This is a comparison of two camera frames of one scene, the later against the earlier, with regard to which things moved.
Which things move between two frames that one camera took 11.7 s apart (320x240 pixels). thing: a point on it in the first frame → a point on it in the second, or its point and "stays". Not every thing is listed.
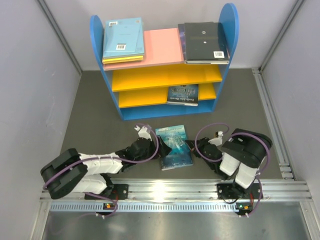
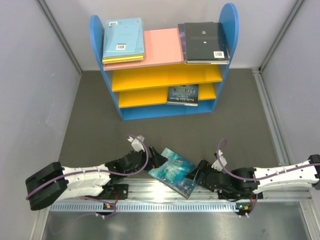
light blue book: x=123 y=37 stays
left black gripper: x=163 y=150 → x=156 y=161
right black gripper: x=201 y=142 → x=204 y=166
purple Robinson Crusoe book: x=181 y=30 stays
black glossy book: x=205 y=43 stays
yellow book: x=122 y=59 stays
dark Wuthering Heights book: x=185 y=95 stays
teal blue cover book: x=175 y=138 → x=173 y=173
